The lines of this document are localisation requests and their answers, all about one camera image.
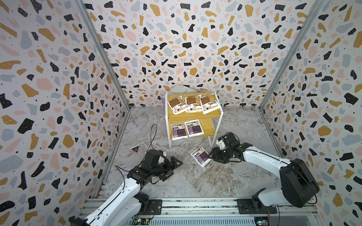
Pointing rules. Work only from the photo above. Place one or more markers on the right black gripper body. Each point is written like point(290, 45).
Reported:
point(222, 155)

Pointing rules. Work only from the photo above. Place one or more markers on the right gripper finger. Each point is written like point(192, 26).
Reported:
point(214, 151)
point(215, 159)

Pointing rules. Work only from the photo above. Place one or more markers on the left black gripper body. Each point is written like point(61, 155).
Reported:
point(163, 168)

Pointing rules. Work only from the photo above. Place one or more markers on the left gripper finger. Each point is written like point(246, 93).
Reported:
point(167, 176)
point(175, 163)

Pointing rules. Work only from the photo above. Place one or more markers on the purple coffee bag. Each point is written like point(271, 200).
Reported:
point(194, 128)
point(201, 156)
point(178, 132)

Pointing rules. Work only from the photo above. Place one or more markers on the brown coffee bag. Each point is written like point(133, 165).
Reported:
point(209, 103)
point(194, 103)
point(178, 105)

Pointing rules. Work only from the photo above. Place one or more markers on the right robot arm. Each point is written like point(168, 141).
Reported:
point(298, 186)

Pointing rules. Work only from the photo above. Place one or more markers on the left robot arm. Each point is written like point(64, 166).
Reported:
point(128, 200)

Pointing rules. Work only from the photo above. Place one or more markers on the two-tier wooden shelf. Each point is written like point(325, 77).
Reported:
point(209, 122)

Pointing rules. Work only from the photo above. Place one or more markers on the small triangular warning sticker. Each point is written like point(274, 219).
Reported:
point(135, 148)

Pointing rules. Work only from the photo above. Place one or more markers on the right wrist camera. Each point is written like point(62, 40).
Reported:
point(221, 144)

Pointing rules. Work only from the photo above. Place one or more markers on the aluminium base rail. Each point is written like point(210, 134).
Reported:
point(215, 212)

